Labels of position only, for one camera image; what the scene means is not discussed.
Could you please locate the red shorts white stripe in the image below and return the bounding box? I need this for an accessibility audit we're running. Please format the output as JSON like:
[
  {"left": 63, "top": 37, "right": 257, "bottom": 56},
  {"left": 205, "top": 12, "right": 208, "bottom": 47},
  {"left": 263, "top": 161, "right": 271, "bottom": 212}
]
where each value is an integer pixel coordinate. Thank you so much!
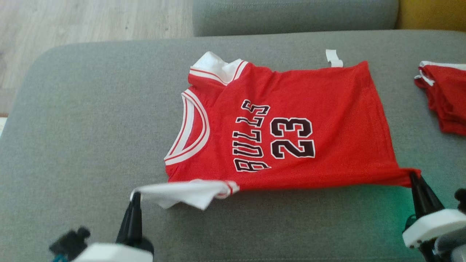
[{"left": 414, "top": 61, "right": 466, "bottom": 136}]

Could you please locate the red Bulls 23 jersey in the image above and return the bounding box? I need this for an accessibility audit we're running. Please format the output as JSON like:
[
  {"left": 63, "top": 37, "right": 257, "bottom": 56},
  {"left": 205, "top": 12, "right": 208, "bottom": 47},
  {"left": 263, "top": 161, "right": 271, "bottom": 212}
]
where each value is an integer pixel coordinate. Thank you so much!
[{"left": 130, "top": 49, "right": 422, "bottom": 211}]

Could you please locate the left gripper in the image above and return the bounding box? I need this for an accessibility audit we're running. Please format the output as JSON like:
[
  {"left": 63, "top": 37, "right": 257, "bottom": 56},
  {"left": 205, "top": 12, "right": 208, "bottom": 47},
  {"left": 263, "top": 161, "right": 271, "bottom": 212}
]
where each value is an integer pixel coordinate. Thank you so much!
[{"left": 72, "top": 191, "right": 155, "bottom": 262}]

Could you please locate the large grey sofa cushion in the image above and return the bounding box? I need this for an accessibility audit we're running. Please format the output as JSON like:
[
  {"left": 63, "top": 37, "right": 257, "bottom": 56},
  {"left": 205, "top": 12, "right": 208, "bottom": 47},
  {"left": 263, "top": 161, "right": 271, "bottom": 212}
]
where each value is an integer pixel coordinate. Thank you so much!
[{"left": 0, "top": 30, "right": 466, "bottom": 262}]

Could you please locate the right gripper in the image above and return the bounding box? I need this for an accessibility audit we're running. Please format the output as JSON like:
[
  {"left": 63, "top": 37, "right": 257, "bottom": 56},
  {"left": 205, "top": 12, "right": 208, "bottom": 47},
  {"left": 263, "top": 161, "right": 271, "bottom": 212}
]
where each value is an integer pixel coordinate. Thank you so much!
[{"left": 402, "top": 171, "right": 466, "bottom": 250}]

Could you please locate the grey sofa seat cushion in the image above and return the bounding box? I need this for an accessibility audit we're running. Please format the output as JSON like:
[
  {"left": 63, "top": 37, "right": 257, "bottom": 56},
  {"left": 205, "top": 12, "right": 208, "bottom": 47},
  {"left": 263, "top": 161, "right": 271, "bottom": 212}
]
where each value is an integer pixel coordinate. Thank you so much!
[{"left": 192, "top": 0, "right": 400, "bottom": 37}]

